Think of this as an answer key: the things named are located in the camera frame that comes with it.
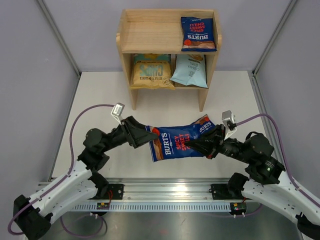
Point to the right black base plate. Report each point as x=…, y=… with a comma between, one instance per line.
x=219, y=191

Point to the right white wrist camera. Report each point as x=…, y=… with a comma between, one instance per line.
x=229, y=122

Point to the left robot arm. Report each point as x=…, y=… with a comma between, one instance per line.
x=35, y=214

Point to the aluminium frame post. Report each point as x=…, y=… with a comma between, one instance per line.
x=274, y=36
x=58, y=36

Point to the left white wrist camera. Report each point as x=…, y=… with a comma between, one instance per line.
x=117, y=111

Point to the right aluminium frame post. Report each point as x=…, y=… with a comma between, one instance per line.
x=274, y=36

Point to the wooden two-tier shelf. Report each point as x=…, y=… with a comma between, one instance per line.
x=159, y=31

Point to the blue Burts chips bag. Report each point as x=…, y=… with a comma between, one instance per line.
x=171, y=141
x=203, y=125
x=198, y=34

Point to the left aluminium frame post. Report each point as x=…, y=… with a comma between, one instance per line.
x=58, y=36

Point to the large yellow kettle chips bag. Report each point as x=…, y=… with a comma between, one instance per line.
x=151, y=71

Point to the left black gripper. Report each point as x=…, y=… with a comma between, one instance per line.
x=137, y=134

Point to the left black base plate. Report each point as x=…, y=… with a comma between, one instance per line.
x=112, y=192

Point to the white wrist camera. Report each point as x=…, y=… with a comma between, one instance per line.
x=117, y=111
x=229, y=122

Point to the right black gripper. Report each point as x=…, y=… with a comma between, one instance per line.
x=210, y=144

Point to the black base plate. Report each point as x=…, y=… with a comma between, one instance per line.
x=219, y=191
x=112, y=192

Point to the light blue cassava chips bag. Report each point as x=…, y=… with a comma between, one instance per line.
x=190, y=69

